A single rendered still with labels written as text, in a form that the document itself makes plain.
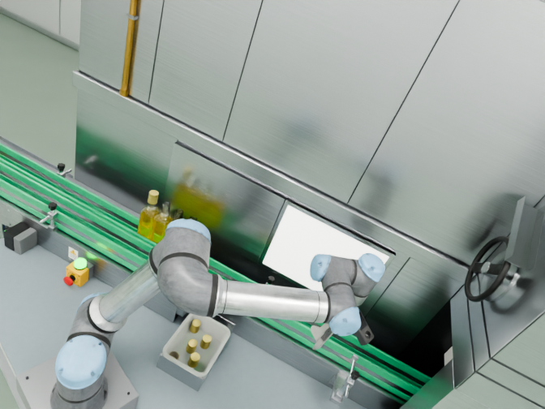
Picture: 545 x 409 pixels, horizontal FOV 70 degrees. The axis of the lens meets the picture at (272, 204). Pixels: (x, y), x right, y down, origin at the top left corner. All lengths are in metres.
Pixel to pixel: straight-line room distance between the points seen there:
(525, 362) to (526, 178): 0.50
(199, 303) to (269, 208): 0.65
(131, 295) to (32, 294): 0.66
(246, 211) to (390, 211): 0.53
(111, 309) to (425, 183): 0.99
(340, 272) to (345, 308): 0.11
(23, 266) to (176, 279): 1.00
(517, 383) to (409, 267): 0.47
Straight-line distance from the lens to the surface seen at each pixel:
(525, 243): 1.26
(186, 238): 0.94
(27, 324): 1.62
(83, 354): 1.18
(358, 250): 1.43
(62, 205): 1.78
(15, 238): 1.78
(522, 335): 1.14
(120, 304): 1.14
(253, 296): 0.89
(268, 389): 1.57
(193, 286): 0.87
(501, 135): 1.27
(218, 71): 1.37
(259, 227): 1.49
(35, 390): 1.40
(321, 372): 1.62
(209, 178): 1.49
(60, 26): 6.08
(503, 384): 1.26
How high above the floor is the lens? 2.07
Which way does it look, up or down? 34 degrees down
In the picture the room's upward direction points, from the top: 22 degrees clockwise
